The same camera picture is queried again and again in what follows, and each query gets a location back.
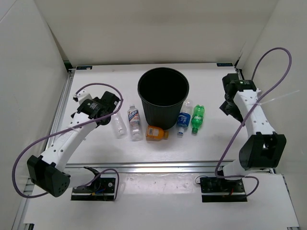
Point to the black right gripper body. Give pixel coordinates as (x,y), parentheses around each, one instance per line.
(231,108)

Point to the aluminium left side rail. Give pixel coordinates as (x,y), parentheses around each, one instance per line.
(59,115)

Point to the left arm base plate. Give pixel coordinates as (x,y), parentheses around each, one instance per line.
(104,187)

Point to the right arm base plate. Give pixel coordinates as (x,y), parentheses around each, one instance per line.
(217,190)

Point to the aluminium front rail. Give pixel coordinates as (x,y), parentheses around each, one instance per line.
(152,167)

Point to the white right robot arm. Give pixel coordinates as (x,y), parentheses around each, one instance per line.
(264,146)

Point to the green plastic bottle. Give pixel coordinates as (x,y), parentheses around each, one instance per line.
(197,118)

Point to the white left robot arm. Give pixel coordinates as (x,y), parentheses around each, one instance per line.
(47,171)

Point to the orange juice bottle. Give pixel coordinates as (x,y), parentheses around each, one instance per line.
(156,134)

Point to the clear bottle blue label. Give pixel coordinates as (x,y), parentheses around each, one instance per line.
(184,117)

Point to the clear plastic bottle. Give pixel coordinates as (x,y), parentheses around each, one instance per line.
(118,126)

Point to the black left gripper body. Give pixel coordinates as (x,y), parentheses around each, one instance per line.
(106,122)

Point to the clear bottle red white label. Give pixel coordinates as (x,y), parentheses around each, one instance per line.
(134,123)

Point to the aluminium rail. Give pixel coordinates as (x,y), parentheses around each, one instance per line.
(152,167)
(59,115)

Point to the black plastic bin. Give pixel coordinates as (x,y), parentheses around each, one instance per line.
(162,92)

